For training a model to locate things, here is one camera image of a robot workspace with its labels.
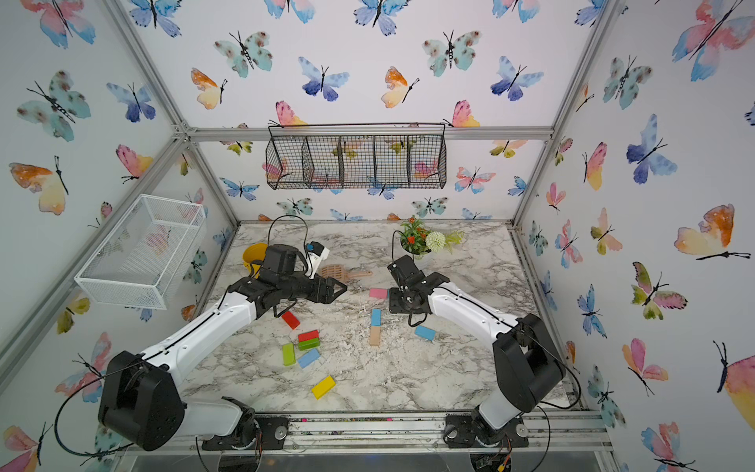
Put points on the light blue building block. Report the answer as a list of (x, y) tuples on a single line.
[(376, 318)]

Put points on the beige plastic slotted scoop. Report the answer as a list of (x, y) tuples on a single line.
[(343, 274)]

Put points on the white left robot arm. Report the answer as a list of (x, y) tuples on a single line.
[(141, 400)]

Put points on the white flower pot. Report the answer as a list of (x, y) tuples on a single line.
[(421, 254)]

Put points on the yellow cup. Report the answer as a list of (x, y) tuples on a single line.
[(253, 258)]

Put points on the white mesh wall basket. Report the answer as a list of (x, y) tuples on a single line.
[(142, 259)]

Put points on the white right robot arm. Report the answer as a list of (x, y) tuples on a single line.
[(527, 367)]

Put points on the light green building block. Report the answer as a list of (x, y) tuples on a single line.
[(288, 354)]

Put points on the black wire wall basket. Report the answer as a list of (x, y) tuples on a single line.
[(399, 156)]

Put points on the green flat building block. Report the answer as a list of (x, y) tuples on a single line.
[(309, 344)]

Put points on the pale blue building block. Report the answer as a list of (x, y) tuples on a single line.
[(309, 358)]

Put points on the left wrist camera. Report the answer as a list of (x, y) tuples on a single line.
[(315, 255)]

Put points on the yellow long building block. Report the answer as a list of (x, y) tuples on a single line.
[(323, 387)]

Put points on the pink building block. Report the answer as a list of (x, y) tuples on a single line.
[(379, 293)]

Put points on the natural wood building block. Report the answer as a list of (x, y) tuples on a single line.
[(375, 336)]

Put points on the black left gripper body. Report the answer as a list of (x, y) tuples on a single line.
[(301, 287)]

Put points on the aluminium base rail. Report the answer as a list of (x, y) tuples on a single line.
[(428, 431)]

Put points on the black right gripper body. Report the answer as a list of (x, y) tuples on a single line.
[(398, 300)]

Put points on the red flat building block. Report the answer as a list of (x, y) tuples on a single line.
[(313, 334)]

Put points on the artificial green flower plant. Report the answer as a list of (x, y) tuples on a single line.
[(416, 234)]

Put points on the teal building block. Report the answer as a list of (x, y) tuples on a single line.
[(425, 333)]

